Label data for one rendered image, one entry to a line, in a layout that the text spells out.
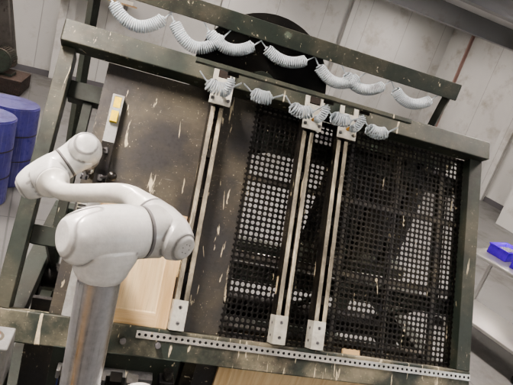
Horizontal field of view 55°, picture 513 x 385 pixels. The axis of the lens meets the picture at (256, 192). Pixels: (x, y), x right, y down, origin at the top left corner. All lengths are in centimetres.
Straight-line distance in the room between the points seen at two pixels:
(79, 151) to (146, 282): 74
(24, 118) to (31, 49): 599
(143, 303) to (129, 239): 103
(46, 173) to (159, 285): 78
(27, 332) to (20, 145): 336
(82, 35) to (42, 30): 879
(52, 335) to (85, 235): 105
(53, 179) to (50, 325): 71
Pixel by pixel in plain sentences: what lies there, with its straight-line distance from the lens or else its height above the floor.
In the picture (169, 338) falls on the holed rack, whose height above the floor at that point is 88.
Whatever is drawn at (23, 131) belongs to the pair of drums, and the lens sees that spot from 526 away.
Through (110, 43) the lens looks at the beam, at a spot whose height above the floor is 191.
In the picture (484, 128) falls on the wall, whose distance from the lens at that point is 1318.
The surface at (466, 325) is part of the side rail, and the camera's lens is 278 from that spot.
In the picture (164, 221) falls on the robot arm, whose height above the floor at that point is 166.
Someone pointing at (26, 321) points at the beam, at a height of 87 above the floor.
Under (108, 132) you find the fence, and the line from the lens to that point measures 221.
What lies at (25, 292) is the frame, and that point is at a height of 79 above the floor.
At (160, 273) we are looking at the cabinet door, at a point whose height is 108.
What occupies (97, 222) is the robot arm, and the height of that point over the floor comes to 166.
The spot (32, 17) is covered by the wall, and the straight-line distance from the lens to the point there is 1106.
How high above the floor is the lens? 215
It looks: 18 degrees down
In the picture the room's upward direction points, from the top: 18 degrees clockwise
